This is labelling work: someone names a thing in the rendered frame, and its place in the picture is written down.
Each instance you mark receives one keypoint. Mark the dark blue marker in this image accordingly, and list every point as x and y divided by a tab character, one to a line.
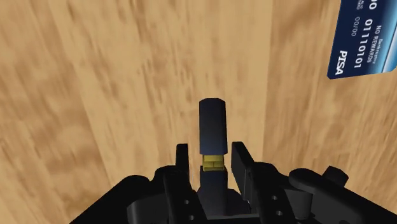
213	133

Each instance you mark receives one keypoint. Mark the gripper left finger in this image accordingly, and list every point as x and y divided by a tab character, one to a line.
173	192

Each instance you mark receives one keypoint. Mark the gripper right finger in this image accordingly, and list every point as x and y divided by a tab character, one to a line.
279	192

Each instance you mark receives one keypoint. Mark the blue bank card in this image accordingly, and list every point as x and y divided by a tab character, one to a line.
363	37

